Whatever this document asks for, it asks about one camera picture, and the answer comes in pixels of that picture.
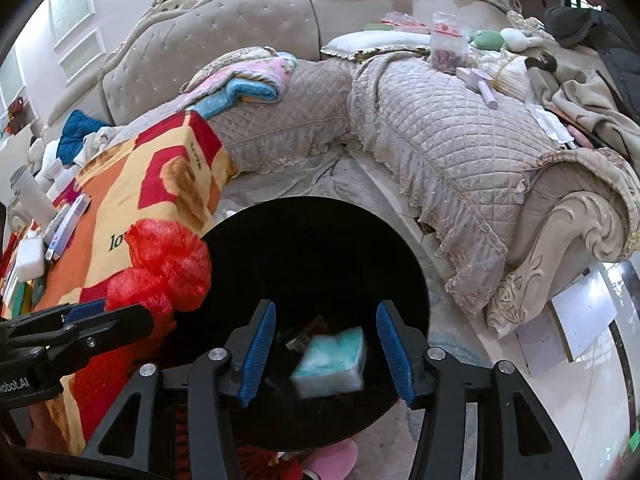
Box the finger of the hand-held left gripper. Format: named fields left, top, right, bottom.
left=0, top=298, right=109, bottom=339
left=44, top=303, right=154, bottom=362

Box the pink slipper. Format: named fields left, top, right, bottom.
left=300, top=440, right=360, bottom=480

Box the teal white tissue packet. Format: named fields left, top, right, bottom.
left=290, top=326, right=369, bottom=399

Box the green plush toy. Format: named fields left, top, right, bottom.
left=467, top=30, right=507, bottom=54

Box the white fringed cushion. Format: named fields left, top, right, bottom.
left=320, top=30, right=432, bottom=62

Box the white blue long box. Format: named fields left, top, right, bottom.
left=44, top=195, right=92, bottom=262

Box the beige coat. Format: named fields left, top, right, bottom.
left=527, top=62, right=640, bottom=163

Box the dark blue cloth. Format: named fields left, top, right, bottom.
left=57, top=110, right=113, bottom=166

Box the black jacket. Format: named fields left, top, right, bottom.
left=544, top=5, right=640, bottom=91

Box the clear snack bag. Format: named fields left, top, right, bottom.
left=429, top=12, right=472, bottom=72

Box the red plastic bag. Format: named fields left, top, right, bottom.
left=104, top=219, right=213, bottom=317

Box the white flat board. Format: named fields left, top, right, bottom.
left=516, top=270, right=619, bottom=377

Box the white soap box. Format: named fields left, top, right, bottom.
left=16, top=232, right=47, bottom=282

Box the pink floral folded blanket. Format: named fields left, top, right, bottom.
left=181, top=47, right=300, bottom=106

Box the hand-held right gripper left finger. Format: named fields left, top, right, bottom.
left=75, top=299, right=278, bottom=480

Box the white bottle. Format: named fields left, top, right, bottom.
left=10, top=166, right=57, bottom=227

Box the purple toy hammer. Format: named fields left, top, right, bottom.
left=456, top=66, right=501, bottom=111

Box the light blue towel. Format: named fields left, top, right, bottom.
left=196, top=77, right=281, bottom=117

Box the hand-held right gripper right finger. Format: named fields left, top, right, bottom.
left=376, top=301, right=576, bottom=480

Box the crumpled snack wrapper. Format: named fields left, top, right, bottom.
left=285, top=316, right=329, bottom=354

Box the black round trash bin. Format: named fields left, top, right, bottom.
left=167, top=196, right=432, bottom=451

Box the straw hand broom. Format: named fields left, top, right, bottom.
left=491, top=55, right=532, bottom=100

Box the beige tufted sofa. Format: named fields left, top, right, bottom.
left=100, top=0, right=640, bottom=341

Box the quilted beige sofa cover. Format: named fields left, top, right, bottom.
left=347, top=52, right=568, bottom=320
left=204, top=57, right=357, bottom=177

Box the orange red checkered blanket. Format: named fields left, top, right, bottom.
left=30, top=110, right=239, bottom=457

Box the white plush toy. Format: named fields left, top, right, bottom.
left=500, top=27, right=547, bottom=53

